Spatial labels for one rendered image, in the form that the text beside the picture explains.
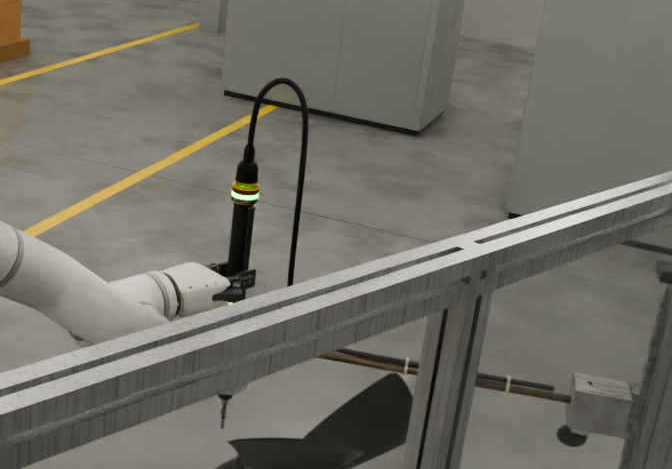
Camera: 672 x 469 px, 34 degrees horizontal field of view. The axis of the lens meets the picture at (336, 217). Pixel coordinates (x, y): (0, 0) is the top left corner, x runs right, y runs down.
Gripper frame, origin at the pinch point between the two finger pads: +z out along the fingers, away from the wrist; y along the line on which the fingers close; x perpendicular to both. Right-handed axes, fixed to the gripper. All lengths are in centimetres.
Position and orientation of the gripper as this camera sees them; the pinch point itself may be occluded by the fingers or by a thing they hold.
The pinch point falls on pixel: (236, 274)
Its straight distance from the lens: 184.5
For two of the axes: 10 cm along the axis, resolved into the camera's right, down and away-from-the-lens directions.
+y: 7.3, 3.2, -6.1
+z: 6.8, -1.8, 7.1
